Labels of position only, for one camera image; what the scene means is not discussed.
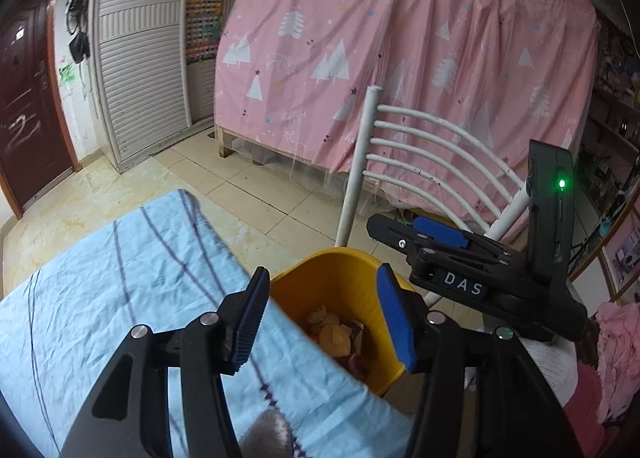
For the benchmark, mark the light blue bed sheet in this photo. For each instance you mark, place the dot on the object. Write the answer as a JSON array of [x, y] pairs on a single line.
[[162, 265]]

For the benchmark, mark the colourful wall chart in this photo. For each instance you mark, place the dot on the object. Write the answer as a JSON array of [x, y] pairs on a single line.
[[204, 21]]

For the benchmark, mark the white fluffy glove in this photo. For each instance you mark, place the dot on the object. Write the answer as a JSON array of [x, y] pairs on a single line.
[[270, 436]]

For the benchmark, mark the white louvered wardrobe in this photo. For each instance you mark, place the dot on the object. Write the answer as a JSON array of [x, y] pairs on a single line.
[[139, 78]]

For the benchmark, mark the white paper ball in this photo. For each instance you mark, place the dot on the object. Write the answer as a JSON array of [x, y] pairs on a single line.
[[335, 341]]

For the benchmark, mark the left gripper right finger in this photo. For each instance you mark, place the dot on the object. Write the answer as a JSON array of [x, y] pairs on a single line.
[[404, 311]]

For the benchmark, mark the black bags on hooks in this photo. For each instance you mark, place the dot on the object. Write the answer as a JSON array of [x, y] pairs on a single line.
[[77, 23]]

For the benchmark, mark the white metal chair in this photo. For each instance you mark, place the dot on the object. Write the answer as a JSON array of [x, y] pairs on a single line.
[[422, 156]]

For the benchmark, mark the dark brown door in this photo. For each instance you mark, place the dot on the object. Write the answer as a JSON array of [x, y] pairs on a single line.
[[37, 151]]

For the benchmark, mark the yellow trash bin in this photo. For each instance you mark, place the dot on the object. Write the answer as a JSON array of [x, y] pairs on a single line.
[[338, 286]]

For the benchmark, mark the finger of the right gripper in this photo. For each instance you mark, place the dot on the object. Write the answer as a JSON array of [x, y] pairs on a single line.
[[441, 233], [395, 235]]

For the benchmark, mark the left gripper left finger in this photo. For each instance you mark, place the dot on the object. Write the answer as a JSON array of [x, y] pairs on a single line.
[[242, 313]]

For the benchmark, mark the pink tree-print curtain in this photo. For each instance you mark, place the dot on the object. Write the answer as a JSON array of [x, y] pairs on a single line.
[[292, 75]]

